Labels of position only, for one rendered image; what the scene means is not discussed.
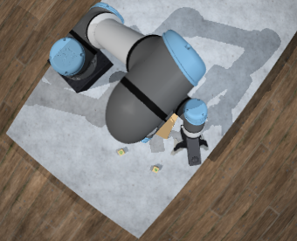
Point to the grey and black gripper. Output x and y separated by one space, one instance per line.
179 145

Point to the tan flat mat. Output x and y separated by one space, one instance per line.
166 128

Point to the beige block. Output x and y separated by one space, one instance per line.
121 151
155 169

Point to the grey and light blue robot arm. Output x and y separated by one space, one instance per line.
162 70

